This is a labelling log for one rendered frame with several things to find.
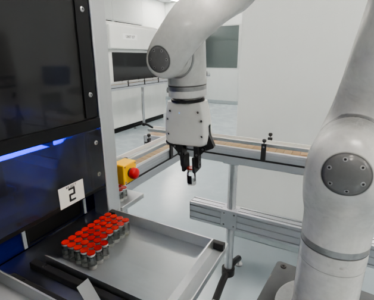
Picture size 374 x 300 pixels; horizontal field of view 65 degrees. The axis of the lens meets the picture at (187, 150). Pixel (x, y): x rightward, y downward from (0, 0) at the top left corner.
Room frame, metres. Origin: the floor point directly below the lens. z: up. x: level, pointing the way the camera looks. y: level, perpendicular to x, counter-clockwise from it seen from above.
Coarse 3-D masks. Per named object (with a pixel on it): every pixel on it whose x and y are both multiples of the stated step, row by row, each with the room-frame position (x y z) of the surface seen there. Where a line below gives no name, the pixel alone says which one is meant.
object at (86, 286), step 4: (88, 280) 0.50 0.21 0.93; (80, 284) 0.49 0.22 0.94; (84, 284) 0.49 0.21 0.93; (88, 284) 0.50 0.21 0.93; (80, 288) 0.48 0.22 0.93; (84, 288) 0.49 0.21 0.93; (88, 288) 0.49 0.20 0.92; (92, 288) 0.50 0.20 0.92; (80, 292) 0.48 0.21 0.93; (84, 292) 0.48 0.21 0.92; (88, 292) 0.49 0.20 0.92; (92, 292) 0.49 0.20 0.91; (84, 296) 0.48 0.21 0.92; (88, 296) 0.48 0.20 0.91; (92, 296) 0.49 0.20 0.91; (96, 296) 0.49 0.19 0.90
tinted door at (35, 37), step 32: (0, 0) 0.65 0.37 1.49; (32, 0) 0.72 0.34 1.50; (64, 0) 0.80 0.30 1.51; (0, 32) 0.64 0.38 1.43; (32, 32) 0.71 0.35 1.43; (64, 32) 0.79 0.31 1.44; (0, 64) 0.63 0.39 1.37; (32, 64) 0.70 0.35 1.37; (64, 64) 0.78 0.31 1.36; (0, 96) 0.62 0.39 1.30; (32, 96) 0.69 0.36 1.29; (64, 96) 0.77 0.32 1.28; (0, 128) 0.61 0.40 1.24; (32, 128) 0.68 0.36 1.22
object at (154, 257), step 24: (120, 240) 0.72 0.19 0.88; (144, 240) 0.72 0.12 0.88; (168, 240) 0.72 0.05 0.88; (192, 240) 0.71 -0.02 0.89; (48, 264) 0.61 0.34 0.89; (72, 264) 0.62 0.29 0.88; (120, 264) 0.62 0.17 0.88; (144, 264) 0.62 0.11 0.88; (168, 264) 0.62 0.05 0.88; (192, 264) 0.58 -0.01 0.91; (120, 288) 0.50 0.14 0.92; (144, 288) 0.54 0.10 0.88; (168, 288) 0.54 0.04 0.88
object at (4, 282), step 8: (0, 272) 0.55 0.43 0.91; (0, 280) 0.56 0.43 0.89; (8, 280) 0.54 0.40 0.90; (16, 280) 0.53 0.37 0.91; (0, 288) 0.54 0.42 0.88; (8, 288) 0.54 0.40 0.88; (16, 288) 0.53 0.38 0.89; (24, 288) 0.52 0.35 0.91; (32, 288) 0.50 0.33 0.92; (0, 296) 0.52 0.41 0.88; (8, 296) 0.52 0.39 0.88; (16, 296) 0.52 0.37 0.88; (24, 296) 0.52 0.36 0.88; (32, 296) 0.50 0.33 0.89; (40, 296) 0.49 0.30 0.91; (48, 296) 0.48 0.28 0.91
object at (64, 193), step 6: (78, 180) 0.76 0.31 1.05; (66, 186) 0.73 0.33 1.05; (72, 186) 0.74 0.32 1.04; (78, 186) 0.76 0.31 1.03; (60, 192) 0.71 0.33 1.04; (66, 192) 0.72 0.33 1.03; (72, 192) 0.74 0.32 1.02; (78, 192) 0.76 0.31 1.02; (84, 192) 0.78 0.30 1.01; (60, 198) 0.70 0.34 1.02; (66, 198) 0.72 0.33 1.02; (72, 198) 0.74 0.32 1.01; (78, 198) 0.76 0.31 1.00; (60, 204) 0.70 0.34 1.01; (66, 204) 0.72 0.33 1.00
